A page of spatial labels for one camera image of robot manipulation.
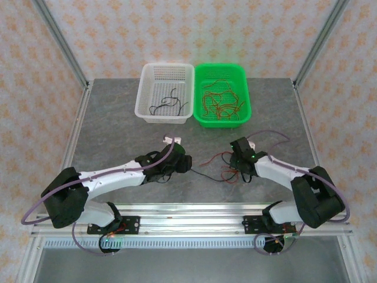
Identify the aluminium corner post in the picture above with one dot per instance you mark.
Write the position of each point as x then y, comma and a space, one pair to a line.
321, 41
59, 41

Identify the aluminium table side rail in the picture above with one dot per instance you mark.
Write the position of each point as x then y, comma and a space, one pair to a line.
306, 123
79, 118

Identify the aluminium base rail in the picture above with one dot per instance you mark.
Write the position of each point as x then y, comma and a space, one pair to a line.
188, 221

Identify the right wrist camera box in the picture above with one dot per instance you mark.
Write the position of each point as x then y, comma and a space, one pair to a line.
251, 144

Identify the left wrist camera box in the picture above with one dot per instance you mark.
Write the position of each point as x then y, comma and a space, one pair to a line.
176, 141

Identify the green plastic basket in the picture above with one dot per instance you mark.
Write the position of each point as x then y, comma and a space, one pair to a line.
221, 122

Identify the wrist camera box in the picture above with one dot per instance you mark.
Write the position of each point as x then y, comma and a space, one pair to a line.
176, 141
251, 144

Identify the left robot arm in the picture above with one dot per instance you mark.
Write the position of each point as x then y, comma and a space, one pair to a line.
112, 178

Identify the white plastic basket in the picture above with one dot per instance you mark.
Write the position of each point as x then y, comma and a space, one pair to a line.
147, 118

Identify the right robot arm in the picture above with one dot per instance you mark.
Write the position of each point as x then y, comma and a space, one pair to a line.
312, 200

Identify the grey metal lower panel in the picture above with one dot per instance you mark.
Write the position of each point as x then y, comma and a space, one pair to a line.
188, 265

